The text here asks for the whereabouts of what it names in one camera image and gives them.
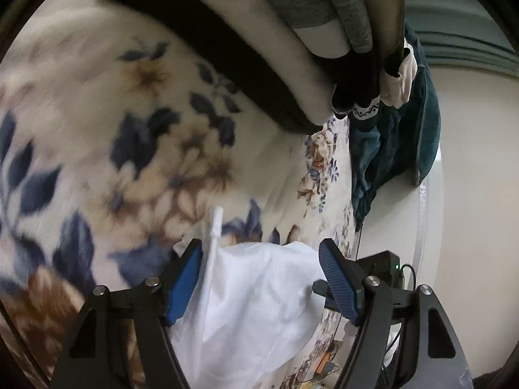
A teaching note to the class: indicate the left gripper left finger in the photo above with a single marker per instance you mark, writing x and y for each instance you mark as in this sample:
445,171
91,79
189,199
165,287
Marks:
94,353

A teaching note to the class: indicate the white bed headboard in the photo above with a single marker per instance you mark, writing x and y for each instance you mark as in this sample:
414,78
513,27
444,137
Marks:
407,221

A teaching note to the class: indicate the black folded garment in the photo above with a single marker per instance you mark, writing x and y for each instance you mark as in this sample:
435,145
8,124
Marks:
215,41

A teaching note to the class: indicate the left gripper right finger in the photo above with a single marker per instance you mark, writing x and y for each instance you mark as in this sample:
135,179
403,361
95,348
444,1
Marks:
429,354

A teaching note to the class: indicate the cream folded garment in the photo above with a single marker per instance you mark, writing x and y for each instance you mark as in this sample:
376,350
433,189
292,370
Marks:
311,78

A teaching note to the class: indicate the floral fleece bed blanket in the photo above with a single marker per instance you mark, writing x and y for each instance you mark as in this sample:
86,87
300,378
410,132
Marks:
116,139

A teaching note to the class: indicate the dark teal plush blanket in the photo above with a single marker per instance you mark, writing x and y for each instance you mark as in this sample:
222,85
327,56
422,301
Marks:
395,141

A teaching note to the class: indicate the black patterned socks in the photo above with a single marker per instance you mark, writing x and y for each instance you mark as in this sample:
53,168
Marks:
358,78

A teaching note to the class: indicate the green striped curtain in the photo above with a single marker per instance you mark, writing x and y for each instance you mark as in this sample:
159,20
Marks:
461,34

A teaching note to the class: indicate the white t-shirt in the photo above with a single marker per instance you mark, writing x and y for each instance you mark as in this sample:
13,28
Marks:
253,321

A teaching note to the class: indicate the grey striped folded garment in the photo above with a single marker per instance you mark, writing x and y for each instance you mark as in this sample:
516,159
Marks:
328,28

